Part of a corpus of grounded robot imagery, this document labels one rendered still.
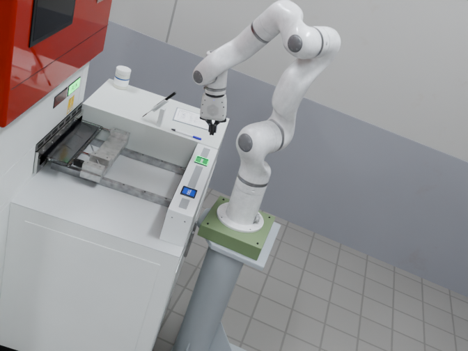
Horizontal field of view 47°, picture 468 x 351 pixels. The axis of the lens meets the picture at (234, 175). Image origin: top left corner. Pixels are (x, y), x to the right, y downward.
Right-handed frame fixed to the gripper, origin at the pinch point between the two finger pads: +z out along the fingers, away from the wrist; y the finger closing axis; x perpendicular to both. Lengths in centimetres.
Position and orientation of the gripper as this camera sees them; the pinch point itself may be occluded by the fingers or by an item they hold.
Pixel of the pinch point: (212, 129)
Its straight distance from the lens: 216.5
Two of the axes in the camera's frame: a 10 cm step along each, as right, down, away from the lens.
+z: -0.8, 8.7, 4.8
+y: 9.9, 1.4, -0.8
